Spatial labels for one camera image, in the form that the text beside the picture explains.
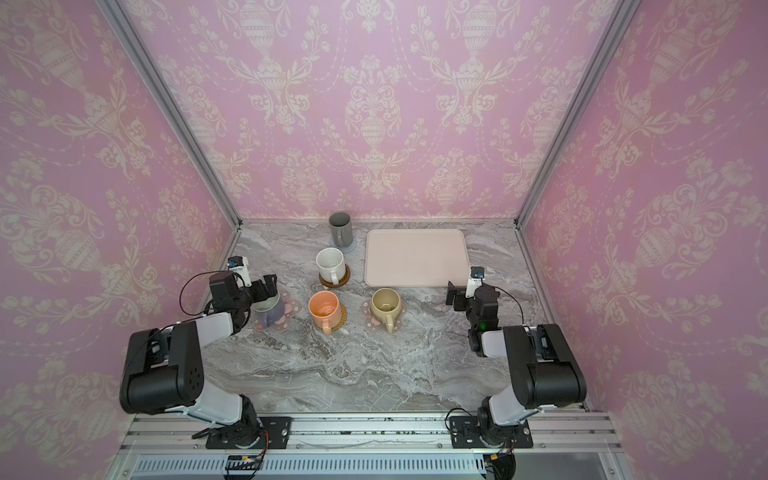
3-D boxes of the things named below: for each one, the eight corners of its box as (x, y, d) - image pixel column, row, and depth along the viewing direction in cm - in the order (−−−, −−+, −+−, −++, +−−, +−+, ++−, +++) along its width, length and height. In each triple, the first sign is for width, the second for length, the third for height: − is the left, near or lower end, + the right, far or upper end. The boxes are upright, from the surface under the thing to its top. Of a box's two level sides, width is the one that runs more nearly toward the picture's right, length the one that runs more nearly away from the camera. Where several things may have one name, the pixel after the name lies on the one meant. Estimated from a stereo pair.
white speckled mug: (318, 292, 102) (312, 276, 95) (323, 264, 110) (318, 247, 102) (344, 292, 102) (340, 276, 95) (347, 264, 110) (344, 247, 102)
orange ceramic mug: (311, 341, 91) (303, 326, 83) (317, 306, 99) (310, 290, 91) (339, 341, 91) (333, 326, 83) (343, 306, 99) (338, 290, 91)
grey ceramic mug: (331, 256, 113) (326, 235, 104) (335, 233, 120) (330, 212, 111) (351, 256, 113) (347, 235, 104) (353, 233, 120) (350, 212, 111)
